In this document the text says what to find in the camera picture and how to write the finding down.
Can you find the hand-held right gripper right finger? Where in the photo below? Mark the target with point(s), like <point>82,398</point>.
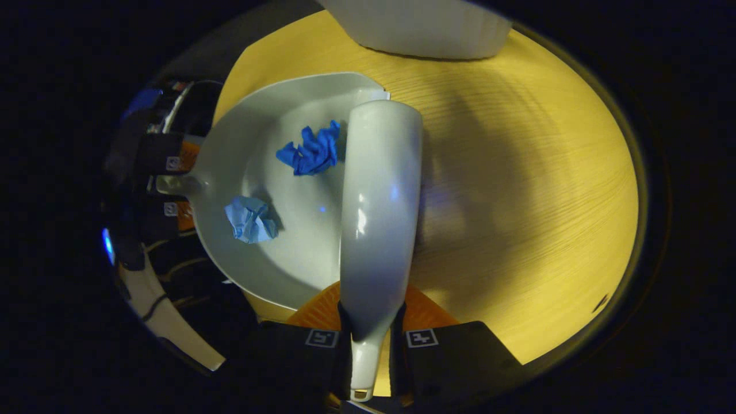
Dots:
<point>448,356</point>

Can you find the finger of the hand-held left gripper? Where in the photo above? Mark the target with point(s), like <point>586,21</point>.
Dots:
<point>158,152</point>
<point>155,215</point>

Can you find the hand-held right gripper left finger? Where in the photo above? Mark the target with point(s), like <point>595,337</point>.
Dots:
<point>310,356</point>

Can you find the light blue paper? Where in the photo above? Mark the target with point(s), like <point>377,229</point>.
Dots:
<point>250,221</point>

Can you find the grey dustpan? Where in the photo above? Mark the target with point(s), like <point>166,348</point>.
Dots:
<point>287,253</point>

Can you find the dark blue paper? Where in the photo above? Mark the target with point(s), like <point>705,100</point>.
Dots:
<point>313,152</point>

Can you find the small grey broom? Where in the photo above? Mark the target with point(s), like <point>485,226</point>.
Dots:
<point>379,201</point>

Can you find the white garbage bin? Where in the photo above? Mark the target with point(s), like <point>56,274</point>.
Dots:
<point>420,29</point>

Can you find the wooden desktop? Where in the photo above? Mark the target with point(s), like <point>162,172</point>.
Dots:
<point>517,190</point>

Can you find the person's dark striped jacket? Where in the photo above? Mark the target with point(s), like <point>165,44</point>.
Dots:
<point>201,299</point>

